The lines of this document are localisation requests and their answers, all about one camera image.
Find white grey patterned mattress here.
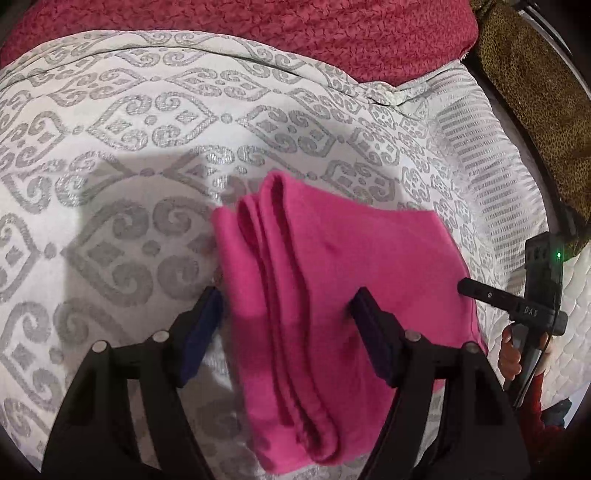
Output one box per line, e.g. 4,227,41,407
0,30,578,480

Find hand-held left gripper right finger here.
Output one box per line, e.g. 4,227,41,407
348,287,532,480

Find leopard print cloth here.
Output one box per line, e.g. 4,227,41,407
471,0,591,260

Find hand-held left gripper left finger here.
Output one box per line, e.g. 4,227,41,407
41,286,225,480

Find white quilted mattress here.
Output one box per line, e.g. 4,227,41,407
538,253,591,409

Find pink pants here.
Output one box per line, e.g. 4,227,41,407
211,171,488,474

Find red textured blanket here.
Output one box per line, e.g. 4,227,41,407
0,0,481,91

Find person's right hand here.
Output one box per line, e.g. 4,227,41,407
498,323,525,380

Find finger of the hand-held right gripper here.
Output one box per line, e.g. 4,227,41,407
457,278,527,320

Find person's right forearm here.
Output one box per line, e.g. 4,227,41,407
516,351,557,446

